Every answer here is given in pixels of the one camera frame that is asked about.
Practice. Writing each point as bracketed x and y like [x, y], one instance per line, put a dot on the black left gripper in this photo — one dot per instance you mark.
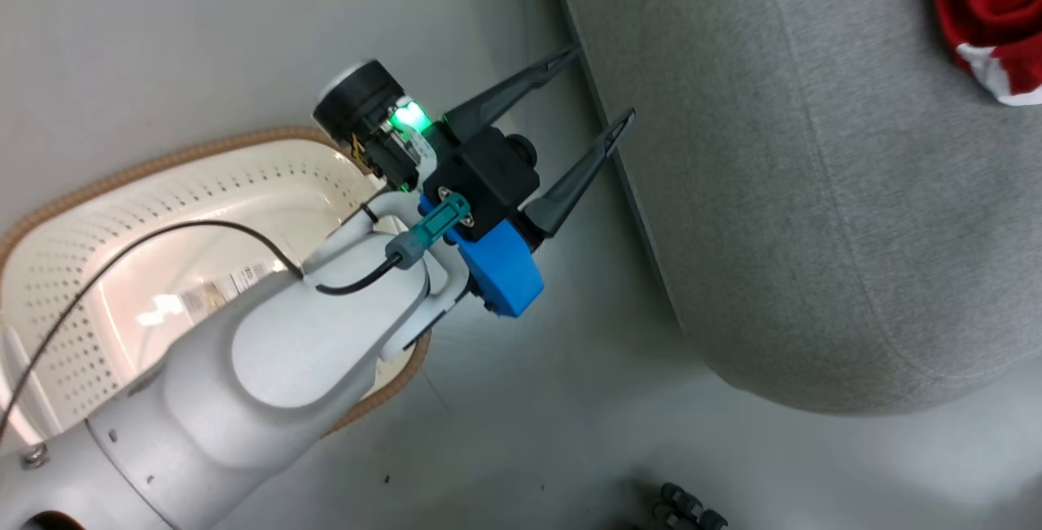
[488, 180]

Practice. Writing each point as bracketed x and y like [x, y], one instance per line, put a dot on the white perforated laundry basket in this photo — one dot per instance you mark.
[122, 253]

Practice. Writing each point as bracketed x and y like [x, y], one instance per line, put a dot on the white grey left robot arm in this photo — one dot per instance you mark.
[244, 383]

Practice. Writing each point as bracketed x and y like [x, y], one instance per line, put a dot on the red and white clothing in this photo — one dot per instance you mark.
[997, 17]

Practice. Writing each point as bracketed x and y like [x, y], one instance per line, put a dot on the white printed label sticker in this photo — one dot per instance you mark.
[224, 290]

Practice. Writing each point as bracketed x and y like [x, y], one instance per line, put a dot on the black ribbed object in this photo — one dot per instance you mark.
[688, 507]

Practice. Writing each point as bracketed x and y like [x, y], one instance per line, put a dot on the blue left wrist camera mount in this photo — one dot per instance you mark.
[496, 269]

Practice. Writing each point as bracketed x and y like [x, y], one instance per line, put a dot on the grey fabric sofa seat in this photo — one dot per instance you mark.
[814, 172]

